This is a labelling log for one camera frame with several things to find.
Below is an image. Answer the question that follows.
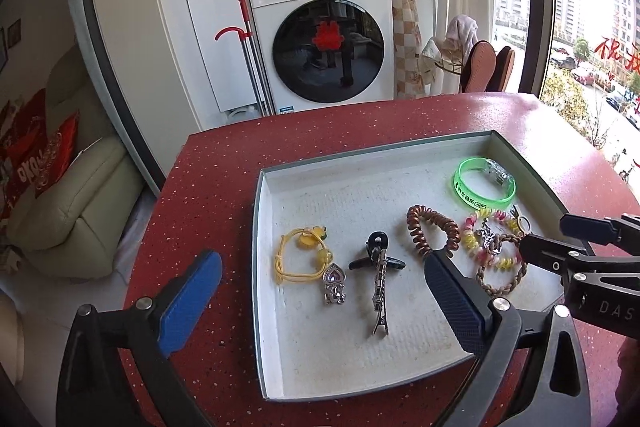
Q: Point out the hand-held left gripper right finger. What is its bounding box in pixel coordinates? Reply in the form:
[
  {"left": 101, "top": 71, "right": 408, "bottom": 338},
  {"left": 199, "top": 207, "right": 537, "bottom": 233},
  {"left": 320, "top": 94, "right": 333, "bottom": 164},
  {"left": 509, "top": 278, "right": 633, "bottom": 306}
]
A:
[{"left": 424, "top": 249, "right": 591, "bottom": 427}]

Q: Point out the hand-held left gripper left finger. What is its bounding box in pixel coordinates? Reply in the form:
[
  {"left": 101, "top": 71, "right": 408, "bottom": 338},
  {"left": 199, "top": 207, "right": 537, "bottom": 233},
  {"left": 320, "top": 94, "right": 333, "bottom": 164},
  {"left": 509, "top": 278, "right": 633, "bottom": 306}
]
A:
[{"left": 56, "top": 249, "right": 223, "bottom": 427}]

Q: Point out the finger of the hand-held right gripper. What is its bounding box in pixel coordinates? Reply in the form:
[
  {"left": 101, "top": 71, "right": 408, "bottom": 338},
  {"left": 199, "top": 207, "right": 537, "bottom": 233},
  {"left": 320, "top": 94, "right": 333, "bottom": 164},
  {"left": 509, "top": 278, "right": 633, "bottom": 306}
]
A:
[
  {"left": 519, "top": 233, "right": 596, "bottom": 275},
  {"left": 560, "top": 213, "right": 640, "bottom": 253}
]

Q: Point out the brown braided bracelet with charm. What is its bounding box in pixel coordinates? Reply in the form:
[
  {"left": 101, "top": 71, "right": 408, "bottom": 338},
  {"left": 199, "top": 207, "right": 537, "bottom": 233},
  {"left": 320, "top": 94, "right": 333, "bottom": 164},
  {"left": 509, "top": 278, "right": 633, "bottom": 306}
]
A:
[{"left": 474, "top": 205, "right": 532, "bottom": 299}]

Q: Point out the pink and yellow spiral hair tie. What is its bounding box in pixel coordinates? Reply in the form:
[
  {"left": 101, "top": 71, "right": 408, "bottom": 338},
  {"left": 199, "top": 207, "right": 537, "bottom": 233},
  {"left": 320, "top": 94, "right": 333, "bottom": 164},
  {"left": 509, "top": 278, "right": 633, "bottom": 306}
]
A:
[{"left": 461, "top": 209, "right": 526, "bottom": 273}]

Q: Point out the silver metal hair clip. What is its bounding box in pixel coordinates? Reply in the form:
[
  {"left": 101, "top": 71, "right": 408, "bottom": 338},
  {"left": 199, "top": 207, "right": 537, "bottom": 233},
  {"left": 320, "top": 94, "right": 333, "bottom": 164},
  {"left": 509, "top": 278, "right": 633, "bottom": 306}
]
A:
[{"left": 371, "top": 248, "right": 392, "bottom": 337}]

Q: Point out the black hair claw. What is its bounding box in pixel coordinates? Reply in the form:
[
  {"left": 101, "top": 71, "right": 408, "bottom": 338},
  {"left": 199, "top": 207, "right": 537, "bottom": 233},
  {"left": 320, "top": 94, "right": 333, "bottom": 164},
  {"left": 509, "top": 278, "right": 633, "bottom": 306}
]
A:
[{"left": 348, "top": 231, "right": 407, "bottom": 273}]

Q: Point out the yellow hair tie with charms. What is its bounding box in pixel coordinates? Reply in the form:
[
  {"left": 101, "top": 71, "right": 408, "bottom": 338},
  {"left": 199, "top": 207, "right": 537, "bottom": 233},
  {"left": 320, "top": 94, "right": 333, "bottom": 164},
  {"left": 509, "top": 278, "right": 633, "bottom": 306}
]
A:
[{"left": 273, "top": 226, "right": 333, "bottom": 284}]

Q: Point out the silver heart pendant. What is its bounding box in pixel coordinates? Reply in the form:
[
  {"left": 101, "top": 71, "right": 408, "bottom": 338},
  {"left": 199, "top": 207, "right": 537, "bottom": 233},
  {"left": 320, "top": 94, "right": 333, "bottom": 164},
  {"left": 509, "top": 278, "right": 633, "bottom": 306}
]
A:
[{"left": 322, "top": 261, "right": 347, "bottom": 306}]

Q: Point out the white shallow tray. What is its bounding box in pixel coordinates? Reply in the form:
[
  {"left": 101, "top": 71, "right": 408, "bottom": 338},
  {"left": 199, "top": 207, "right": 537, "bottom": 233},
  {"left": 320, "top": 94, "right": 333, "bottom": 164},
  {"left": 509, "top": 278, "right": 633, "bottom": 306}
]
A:
[{"left": 252, "top": 130, "right": 581, "bottom": 403}]

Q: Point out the person's right forearm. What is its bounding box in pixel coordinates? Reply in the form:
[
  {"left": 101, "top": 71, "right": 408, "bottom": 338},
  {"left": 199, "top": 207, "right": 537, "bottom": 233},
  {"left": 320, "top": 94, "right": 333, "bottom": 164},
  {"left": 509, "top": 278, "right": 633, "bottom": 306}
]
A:
[{"left": 617, "top": 337, "right": 640, "bottom": 427}]

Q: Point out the cream leather sofa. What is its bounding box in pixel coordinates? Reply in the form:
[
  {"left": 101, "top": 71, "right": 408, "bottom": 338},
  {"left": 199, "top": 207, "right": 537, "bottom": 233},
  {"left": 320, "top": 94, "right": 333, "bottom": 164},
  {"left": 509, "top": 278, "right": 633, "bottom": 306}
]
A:
[{"left": 0, "top": 42, "right": 146, "bottom": 280}]

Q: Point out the row of parked cars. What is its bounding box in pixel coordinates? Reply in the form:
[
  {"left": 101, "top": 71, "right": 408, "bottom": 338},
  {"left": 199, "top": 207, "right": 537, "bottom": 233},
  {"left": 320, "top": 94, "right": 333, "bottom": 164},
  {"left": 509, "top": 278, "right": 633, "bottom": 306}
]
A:
[{"left": 550, "top": 52, "right": 640, "bottom": 128}]

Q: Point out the red window decal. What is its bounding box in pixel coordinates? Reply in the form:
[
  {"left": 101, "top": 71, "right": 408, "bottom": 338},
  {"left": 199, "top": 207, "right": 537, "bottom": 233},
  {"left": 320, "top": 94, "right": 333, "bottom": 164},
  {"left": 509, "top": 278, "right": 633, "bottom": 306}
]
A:
[{"left": 597, "top": 37, "right": 640, "bottom": 72}]

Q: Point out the brown slipper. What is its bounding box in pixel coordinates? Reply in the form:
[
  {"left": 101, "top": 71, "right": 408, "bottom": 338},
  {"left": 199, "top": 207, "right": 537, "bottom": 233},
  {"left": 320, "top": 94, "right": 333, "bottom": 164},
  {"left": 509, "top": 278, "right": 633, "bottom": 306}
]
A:
[
  {"left": 492, "top": 46, "right": 516, "bottom": 92},
  {"left": 460, "top": 40, "right": 497, "bottom": 94}
]

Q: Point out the red printed cushion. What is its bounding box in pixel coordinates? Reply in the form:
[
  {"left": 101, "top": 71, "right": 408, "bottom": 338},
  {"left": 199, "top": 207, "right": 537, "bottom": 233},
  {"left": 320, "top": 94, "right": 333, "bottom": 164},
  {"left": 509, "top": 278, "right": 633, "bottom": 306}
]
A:
[
  {"left": 15, "top": 109, "right": 81, "bottom": 200},
  {"left": 0, "top": 89, "right": 48, "bottom": 218}
]

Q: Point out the white hanging garment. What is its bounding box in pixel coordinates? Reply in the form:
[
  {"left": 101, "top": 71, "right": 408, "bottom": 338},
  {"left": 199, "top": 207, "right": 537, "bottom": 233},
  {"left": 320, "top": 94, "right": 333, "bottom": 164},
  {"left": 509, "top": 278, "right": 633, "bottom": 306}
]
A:
[{"left": 421, "top": 37, "right": 463, "bottom": 96}]

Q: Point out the pale pink towel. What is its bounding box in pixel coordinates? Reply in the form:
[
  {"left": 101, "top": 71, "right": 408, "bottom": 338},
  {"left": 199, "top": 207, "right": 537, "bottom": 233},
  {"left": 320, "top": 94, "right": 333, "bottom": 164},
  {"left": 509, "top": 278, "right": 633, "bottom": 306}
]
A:
[{"left": 446, "top": 14, "right": 478, "bottom": 52}]

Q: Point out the white front-load washing machine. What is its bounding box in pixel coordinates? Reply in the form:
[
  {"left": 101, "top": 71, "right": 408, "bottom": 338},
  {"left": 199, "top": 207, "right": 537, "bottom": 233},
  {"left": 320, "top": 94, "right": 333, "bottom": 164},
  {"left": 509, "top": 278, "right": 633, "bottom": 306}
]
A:
[{"left": 245, "top": 0, "right": 396, "bottom": 114}]

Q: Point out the checkered cloth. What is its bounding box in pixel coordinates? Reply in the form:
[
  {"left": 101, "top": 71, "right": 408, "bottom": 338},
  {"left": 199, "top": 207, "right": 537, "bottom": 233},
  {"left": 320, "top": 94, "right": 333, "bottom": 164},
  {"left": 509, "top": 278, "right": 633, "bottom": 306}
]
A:
[{"left": 391, "top": 0, "right": 423, "bottom": 100}]

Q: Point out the white cabinet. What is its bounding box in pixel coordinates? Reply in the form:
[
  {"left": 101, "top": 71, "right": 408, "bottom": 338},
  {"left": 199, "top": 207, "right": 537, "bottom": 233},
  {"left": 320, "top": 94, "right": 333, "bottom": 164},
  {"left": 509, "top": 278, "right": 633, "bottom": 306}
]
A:
[{"left": 172, "top": 0, "right": 251, "bottom": 132}]

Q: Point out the brown spiral hair tie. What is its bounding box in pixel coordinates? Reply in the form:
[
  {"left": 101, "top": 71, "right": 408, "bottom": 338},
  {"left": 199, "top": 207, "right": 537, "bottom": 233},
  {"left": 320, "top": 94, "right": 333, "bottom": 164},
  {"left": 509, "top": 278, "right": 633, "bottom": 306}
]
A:
[{"left": 406, "top": 204, "right": 461, "bottom": 260}]

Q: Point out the green translucent bracelet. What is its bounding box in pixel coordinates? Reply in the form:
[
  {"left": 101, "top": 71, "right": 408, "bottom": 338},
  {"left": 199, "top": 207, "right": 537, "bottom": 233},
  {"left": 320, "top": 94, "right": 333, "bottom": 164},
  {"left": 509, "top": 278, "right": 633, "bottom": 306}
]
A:
[{"left": 452, "top": 158, "right": 517, "bottom": 211}]

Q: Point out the dark window frame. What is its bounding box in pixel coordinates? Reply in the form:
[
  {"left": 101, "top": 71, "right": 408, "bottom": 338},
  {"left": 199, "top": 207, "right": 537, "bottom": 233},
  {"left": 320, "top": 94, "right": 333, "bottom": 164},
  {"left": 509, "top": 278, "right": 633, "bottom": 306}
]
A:
[{"left": 492, "top": 0, "right": 556, "bottom": 100}]

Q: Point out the grey door frame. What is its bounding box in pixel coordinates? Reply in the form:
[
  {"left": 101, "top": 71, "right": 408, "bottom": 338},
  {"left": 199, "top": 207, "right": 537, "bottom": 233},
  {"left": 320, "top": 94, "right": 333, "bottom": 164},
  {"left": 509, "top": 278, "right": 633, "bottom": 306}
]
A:
[{"left": 75, "top": 0, "right": 168, "bottom": 195}]

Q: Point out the red-handled mop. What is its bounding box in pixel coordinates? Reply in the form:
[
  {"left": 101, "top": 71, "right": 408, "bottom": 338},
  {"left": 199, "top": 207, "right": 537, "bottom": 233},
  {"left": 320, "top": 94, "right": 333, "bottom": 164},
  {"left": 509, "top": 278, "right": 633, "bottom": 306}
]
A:
[{"left": 215, "top": 0, "right": 276, "bottom": 116}]

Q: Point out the framed wall picture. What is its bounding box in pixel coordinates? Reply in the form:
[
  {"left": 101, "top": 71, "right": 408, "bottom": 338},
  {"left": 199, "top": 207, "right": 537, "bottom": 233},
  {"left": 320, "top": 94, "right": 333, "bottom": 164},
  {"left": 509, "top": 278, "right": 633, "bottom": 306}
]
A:
[{"left": 0, "top": 19, "right": 23, "bottom": 72}]

